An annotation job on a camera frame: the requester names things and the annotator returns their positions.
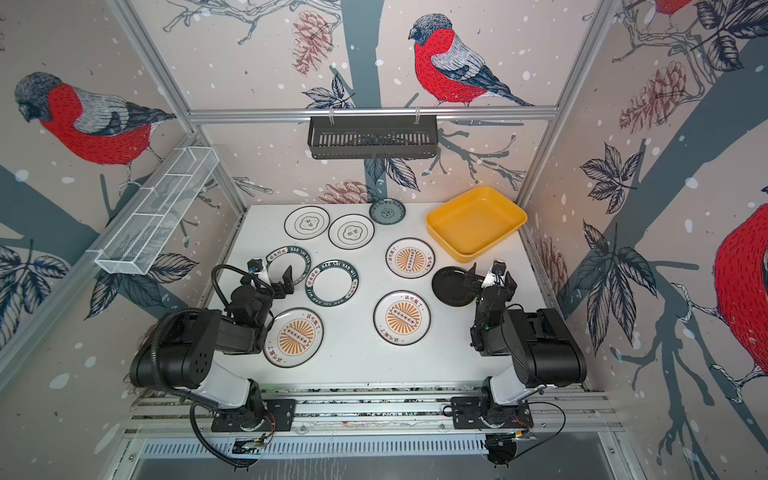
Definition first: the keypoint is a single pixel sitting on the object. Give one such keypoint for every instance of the orange sunburst plate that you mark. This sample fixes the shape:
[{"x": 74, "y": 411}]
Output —
[
  {"x": 294, "y": 338},
  {"x": 410, "y": 258},
  {"x": 402, "y": 318}
]

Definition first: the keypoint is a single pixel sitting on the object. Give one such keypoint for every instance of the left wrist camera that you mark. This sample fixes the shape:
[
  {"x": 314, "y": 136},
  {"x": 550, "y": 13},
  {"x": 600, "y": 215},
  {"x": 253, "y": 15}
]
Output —
[{"x": 258, "y": 269}]

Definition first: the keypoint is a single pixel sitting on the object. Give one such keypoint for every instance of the white mesh wall shelf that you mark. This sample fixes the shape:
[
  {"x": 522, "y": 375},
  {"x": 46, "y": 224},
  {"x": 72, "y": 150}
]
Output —
[{"x": 140, "y": 238}]

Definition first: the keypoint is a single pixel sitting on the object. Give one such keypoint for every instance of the green rim plate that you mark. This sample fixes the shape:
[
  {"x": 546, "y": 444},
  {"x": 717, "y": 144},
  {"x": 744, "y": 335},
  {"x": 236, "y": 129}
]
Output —
[
  {"x": 332, "y": 283},
  {"x": 290, "y": 258}
]

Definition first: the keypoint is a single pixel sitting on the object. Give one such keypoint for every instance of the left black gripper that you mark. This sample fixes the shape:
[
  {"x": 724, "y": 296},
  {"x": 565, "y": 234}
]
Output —
[{"x": 274, "y": 287}]

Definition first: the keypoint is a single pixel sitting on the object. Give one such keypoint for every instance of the yellow plastic bin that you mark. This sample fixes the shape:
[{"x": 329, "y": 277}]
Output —
[{"x": 474, "y": 222}]

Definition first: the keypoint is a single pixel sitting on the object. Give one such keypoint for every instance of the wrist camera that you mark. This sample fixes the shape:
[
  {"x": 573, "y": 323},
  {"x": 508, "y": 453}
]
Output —
[
  {"x": 258, "y": 269},
  {"x": 496, "y": 275}
]

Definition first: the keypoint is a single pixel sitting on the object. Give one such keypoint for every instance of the white plate black rings far-left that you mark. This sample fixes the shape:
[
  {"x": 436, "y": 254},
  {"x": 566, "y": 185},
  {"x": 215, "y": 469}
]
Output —
[{"x": 306, "y": 222}]

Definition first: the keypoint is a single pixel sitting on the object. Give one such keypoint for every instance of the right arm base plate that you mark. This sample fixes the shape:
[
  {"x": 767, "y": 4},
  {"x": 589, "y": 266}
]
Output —
[{"x": 475, "y": 413}]

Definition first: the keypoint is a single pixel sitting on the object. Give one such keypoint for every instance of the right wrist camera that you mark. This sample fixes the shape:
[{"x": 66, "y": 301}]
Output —
[{"x": 496, "y": 275}]

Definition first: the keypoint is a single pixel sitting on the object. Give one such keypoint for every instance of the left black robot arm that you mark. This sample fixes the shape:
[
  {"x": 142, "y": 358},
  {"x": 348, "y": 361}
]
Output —
[{"x": 177, "y": 358}]

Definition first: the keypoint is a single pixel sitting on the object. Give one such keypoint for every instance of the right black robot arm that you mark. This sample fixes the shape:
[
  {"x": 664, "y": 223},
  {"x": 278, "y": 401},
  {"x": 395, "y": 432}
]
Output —
[{"x": 542, "y": 350}]

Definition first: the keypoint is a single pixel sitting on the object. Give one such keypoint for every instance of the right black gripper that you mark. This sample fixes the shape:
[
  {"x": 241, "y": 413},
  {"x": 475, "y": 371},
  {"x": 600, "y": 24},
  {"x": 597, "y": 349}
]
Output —
[{"x": 480, "y": 285}]

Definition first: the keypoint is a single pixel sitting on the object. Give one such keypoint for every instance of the black round plate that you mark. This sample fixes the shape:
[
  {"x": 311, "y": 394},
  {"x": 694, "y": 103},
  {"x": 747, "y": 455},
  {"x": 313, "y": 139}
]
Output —
[{"x": 448, "y": 287}]

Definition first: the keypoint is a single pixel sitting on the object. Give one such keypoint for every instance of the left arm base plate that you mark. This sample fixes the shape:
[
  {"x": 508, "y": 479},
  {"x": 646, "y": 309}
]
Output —
[{"x": 271, "y": 415}]

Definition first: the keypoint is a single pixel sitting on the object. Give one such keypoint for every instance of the black hanging wire basket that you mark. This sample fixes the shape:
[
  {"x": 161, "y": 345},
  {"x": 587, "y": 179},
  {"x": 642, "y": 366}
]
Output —
[{"x": 373, "y": 137}]

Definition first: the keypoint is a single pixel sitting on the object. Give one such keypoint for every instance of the small teal patterned plate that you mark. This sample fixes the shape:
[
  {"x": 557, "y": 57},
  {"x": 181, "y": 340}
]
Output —
[{"x": 387, "y": 211}]

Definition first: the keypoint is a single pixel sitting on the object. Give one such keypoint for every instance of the aluminium mounting rail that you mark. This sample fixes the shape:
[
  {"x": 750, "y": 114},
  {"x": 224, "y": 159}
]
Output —
[{"x": 419, "y": 410}]

